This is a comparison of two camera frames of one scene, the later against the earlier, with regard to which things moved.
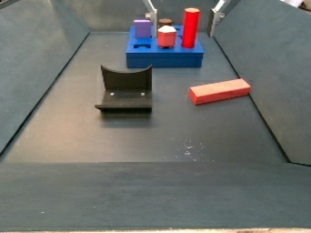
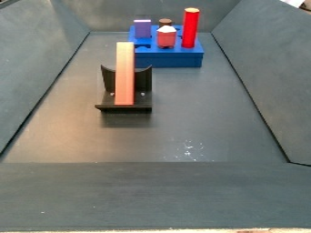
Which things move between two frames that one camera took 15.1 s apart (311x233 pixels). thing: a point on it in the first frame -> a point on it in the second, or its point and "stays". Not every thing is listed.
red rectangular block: (219, 91) -> (124, 73)
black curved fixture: (127, 90) stays
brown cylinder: (164, 22) stays
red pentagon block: (167, 36) stays
